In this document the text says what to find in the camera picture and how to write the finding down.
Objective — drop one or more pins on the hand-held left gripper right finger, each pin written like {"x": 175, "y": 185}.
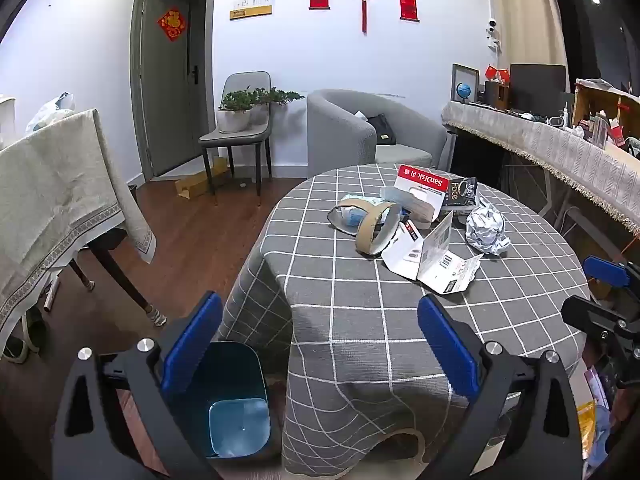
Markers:
{"x": 447, "y": 345}

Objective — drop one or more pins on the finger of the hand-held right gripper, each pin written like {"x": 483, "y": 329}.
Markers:
{"x": 590, "y": 312}
{"x": 605, "y": 270}

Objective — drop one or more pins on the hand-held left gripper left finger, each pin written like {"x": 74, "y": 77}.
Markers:
{"x": 192, "y": 345}

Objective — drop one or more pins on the teal plastic trash bin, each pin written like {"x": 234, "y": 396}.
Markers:
{"x": 235, "y": 425}

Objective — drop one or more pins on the white paper ball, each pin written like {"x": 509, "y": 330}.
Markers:
{"x": 484, "y": 230}

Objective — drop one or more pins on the yellow packet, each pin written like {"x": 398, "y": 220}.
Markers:
{"x": 587, "y": 425}

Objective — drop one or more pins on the white cardboard package box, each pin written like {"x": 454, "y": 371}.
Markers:
{"x": 440, "y": 260}

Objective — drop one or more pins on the grey checked tablecloth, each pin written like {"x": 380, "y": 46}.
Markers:
{"x": 360, "y": 320}

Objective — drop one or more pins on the dark wooden table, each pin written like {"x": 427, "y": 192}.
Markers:
{"x": 115, "y": 270}

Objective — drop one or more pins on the beige fringed desk cloth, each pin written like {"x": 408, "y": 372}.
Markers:
{"x": 540, "y": 140}

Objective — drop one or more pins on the black snack packet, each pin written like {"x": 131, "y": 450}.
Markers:
{"x": 460, "y": 192}

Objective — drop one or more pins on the flat cardboard box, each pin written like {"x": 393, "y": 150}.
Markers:
{"x": 192, "y": 186}

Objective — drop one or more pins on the blue plastic packet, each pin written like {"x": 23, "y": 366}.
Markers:
{"x": 352, "y": 216}

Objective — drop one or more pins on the open cardboard box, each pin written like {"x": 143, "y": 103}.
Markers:
{"x": 582, "y": 105}

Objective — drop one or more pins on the red white card package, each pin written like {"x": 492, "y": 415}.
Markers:
{"x": 420, "y": 180}

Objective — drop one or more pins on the black monitor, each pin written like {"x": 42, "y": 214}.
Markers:
{"x": 537, "y": 85}

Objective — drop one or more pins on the brown wooden speaker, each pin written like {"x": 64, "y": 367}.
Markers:
{"x": 496, "y": 94}

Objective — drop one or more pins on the beige patterned tablecloth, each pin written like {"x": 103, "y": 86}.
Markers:
{"x": 55, "y": 185}

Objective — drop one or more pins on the grey chair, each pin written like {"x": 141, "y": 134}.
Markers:
{"x": 235, "y": 137}

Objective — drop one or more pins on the black handbag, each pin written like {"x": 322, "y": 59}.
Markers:
{"x": 382, "y": 130}

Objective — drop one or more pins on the small red flags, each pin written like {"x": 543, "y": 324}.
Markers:
{"x": 492, "y": 71}

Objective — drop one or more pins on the potted green plant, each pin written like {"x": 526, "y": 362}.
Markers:
{"x": 234, "y": 120}

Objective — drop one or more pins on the small blue globe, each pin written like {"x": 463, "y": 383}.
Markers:
{"x": 463, "y": 90}

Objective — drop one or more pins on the grey armchair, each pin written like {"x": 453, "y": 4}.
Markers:
{"x": 340, "y": 135}

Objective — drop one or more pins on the grey green door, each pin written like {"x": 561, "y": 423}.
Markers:
{"x": 165, "y": 110}

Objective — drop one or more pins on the white paper sheet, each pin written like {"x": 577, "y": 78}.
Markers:
{"x": 362, "y": 114}

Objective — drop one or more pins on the beige curtain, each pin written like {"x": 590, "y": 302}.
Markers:
{"x": 525, "y": 10}

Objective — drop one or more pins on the white plastic bag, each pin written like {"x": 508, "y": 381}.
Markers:
{"x": 50, "y": 110}

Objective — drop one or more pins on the red diamond door decoration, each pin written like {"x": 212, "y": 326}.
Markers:
{"x": 173, "y": 24}

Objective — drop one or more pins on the grey picture frame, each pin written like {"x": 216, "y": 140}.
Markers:
{"x": 474, "y": 72}

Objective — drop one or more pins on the white security camera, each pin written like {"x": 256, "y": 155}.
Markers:
{"x": 494, "y": 25}

